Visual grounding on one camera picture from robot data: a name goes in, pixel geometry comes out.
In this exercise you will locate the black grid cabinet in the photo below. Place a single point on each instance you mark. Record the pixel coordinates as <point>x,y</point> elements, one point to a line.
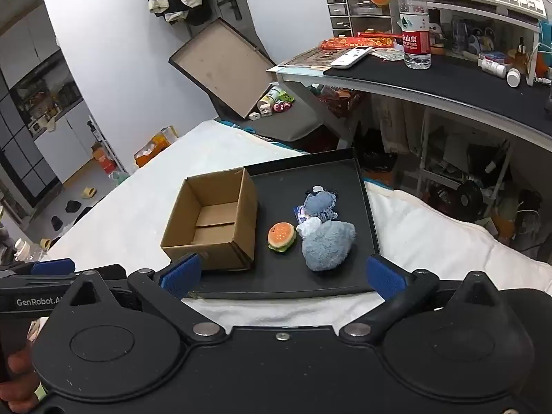
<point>19,151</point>

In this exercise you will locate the black shallow tray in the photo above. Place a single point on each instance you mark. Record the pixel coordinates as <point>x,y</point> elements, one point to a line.
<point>336,276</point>

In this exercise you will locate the orange carton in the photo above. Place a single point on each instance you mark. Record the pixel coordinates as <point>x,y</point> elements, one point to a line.
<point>103,158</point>

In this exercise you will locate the red plastic basket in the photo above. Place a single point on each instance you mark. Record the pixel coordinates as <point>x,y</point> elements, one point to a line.
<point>343,101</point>

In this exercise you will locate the beige tote bag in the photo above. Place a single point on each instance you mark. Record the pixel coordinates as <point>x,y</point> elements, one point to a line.
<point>399,125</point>

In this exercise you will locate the person's left hand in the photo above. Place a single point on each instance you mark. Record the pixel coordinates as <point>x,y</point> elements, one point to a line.
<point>21,379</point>

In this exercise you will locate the small red toy figure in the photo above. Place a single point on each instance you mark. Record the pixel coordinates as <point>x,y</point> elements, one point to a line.
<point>282,106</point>

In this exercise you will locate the white pill bottle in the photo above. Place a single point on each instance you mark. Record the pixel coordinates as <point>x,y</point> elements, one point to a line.
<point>514,77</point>
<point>491,67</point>

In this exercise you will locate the small shiny packet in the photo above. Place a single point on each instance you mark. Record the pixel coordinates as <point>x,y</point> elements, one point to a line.
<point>299,213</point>

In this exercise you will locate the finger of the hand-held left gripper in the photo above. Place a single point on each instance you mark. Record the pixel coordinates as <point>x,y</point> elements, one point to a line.
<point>51,266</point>

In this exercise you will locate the brown patterned mat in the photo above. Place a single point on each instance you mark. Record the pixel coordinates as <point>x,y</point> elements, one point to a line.
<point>308,57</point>

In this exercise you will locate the blue fluffy plush toy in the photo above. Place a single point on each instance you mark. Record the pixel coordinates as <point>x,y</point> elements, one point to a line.
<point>325,246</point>

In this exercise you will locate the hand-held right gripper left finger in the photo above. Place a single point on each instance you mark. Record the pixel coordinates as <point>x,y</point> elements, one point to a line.
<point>181,275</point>

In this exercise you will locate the white cabinet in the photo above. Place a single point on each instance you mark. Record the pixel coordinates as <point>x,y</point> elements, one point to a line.
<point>64,146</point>

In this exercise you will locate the small green toy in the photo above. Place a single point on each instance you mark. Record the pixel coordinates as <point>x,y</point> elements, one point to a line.
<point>290,96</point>

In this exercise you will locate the small white toy figure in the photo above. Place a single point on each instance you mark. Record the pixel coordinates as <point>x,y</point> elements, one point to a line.
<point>264,109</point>

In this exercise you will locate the black slipper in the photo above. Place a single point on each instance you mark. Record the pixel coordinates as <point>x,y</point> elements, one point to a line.
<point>73,206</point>
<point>56,222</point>

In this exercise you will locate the grey padded bench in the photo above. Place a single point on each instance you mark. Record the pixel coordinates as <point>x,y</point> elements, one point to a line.
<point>293,125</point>

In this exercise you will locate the denim plush toy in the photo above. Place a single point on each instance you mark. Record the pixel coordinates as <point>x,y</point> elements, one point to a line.
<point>320,203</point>

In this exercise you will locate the green plastic bag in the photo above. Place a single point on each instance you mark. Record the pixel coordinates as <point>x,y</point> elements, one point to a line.
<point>118,177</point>

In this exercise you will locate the white green jar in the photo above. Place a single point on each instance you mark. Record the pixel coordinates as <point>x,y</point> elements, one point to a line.
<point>276,95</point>

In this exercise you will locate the clear water bottle red label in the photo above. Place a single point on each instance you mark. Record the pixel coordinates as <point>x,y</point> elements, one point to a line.
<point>415,30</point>

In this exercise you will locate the amber dropper bottle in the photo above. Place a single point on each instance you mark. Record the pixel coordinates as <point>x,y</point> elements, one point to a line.
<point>521,58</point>

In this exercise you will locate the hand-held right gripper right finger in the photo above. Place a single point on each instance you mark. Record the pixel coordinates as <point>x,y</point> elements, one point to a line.
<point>385,278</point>

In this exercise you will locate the white desk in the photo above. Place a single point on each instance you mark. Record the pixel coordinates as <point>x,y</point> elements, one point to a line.
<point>302,75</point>

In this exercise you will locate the white charger plug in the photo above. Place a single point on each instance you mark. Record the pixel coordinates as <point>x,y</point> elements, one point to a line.
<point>253,116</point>

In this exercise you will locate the white remote control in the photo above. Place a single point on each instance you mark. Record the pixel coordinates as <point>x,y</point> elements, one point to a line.
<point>351,57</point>

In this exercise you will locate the white desk riser shelf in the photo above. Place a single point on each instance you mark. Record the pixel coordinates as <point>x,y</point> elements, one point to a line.
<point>487,15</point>

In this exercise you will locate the brown framed board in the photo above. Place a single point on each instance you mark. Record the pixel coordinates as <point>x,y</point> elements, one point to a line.
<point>222,67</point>

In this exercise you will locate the white paper bundle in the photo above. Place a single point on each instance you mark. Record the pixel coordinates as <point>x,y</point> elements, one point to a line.
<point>308,226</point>

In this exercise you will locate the yellow slipper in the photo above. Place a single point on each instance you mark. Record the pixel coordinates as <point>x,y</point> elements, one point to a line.
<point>89,192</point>
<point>45,244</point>

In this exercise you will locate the small black fan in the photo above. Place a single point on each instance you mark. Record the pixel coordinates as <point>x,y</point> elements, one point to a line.
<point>471,198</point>

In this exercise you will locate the red patterned packet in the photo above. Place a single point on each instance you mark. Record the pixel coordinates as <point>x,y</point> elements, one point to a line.
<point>353,43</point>

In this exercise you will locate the black desk mat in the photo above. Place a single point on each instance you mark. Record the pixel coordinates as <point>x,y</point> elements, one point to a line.
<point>453,86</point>

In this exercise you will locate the grey drawer organiser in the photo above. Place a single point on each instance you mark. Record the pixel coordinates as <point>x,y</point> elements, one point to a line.
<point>358,15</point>

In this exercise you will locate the clear plastic bottle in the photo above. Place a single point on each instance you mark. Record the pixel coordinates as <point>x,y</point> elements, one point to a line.
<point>26,251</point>

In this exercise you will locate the hamburger plush toy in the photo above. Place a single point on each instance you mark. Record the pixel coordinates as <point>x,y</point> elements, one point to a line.
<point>282,236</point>

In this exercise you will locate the white metal rack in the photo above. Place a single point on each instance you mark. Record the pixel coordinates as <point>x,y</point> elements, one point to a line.
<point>491,168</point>

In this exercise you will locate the brown cardboard box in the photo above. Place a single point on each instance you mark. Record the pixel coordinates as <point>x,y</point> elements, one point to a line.
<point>207,228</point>

